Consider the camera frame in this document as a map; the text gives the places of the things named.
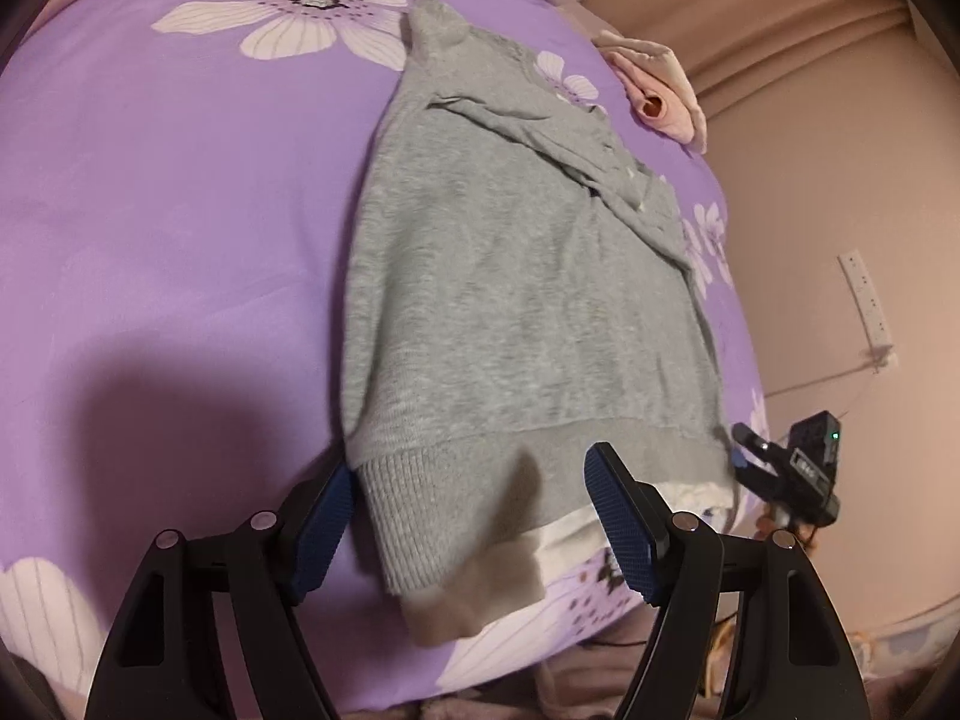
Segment mauve fleece blanket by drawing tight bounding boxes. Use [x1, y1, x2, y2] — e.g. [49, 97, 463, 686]
[352, 607, 668, 720]

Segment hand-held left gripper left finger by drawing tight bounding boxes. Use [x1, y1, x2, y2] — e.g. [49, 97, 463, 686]
[84, 461, 361, 720]

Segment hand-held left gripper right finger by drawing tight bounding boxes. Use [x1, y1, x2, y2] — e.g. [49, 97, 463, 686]
[583, 441, 875, 720]

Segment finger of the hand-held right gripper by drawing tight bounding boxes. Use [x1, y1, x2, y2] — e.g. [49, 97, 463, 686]
[731, 422, 790, 501]

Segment purple floral bedsheet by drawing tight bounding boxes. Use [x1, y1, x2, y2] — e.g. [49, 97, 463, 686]
[0, 0, 773, 720]

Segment pale patterned cloth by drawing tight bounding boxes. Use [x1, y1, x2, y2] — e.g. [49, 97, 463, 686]
[847, 604, 960, 695]

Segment pink folded cloth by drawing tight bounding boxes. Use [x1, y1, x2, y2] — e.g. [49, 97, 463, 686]
[592, 30, 710, 155]

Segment thin white cable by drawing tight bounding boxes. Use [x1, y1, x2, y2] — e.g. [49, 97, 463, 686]
[765, 356, 899, 400]

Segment white shirt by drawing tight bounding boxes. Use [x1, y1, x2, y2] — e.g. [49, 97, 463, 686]
[403, 480, 740, 647]

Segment grey knit sweater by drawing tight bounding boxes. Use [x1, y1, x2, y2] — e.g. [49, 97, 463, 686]
[341, 0, 740, 595]

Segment white power strip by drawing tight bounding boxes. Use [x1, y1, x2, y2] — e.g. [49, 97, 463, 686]
[838, 247, 896, 362]

